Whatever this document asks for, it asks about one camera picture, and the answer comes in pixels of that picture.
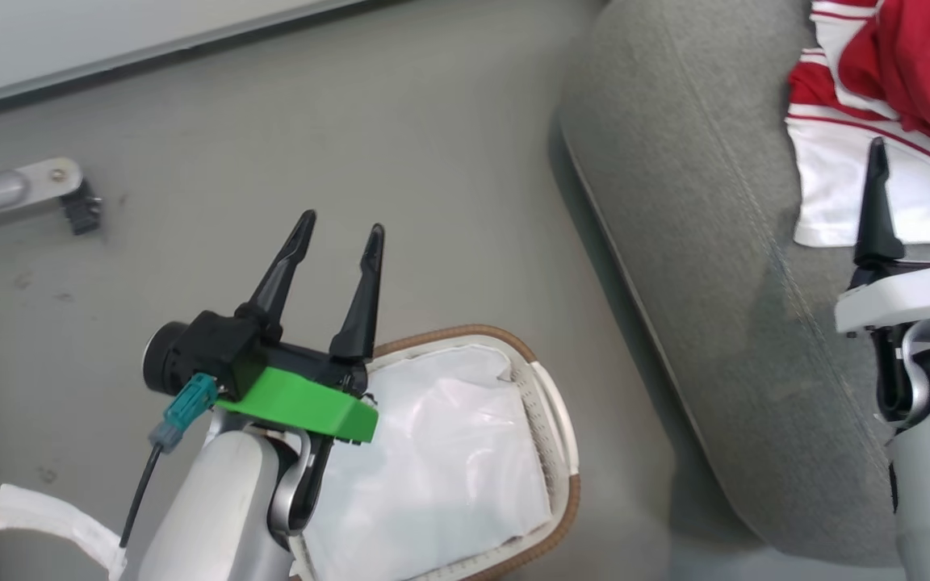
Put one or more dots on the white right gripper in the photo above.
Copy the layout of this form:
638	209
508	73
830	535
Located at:
917	294

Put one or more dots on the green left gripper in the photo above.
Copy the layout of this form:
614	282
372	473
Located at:
303	399

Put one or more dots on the red and white garment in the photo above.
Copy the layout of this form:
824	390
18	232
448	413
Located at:
917	56

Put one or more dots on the grey fabric sofa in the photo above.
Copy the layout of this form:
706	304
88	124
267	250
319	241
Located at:
699	242

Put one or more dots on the white basket liner bag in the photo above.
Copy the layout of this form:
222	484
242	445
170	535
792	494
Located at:
441	460

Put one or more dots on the black caster wheel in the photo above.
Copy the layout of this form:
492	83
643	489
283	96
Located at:
81	211

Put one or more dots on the white laundry basket brown rim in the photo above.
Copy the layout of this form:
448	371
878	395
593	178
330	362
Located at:
566	452

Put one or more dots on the white fabric strip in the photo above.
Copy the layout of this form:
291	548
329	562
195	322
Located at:
53	516

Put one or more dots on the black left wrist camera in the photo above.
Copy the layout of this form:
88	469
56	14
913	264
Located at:
198	351

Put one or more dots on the grey partition bottom rail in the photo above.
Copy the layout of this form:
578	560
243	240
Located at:
69	74

